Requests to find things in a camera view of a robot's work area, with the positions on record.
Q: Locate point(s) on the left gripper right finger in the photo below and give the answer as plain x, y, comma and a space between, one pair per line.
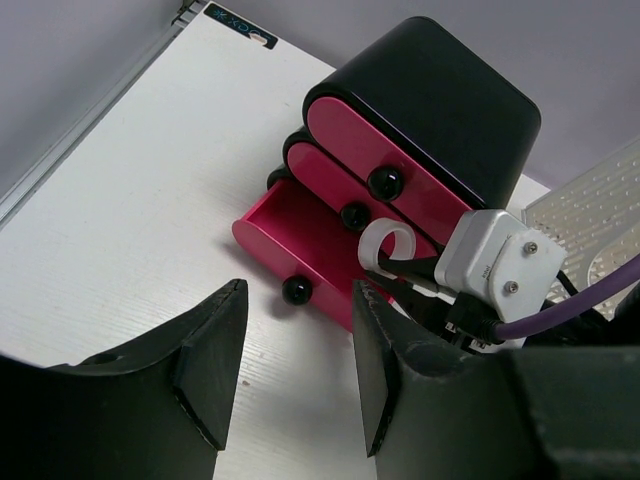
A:
432, 411

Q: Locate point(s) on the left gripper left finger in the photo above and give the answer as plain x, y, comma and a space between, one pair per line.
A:
156, 407

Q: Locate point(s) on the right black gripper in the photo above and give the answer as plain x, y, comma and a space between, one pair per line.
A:
467, 323

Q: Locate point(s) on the black pink drawer organizer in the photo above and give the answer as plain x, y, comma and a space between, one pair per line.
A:
416, 128

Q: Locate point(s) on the clear tape roll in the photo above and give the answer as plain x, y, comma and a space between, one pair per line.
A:
385, 238

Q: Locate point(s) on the white file rack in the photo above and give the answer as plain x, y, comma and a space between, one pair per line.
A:
594, 217

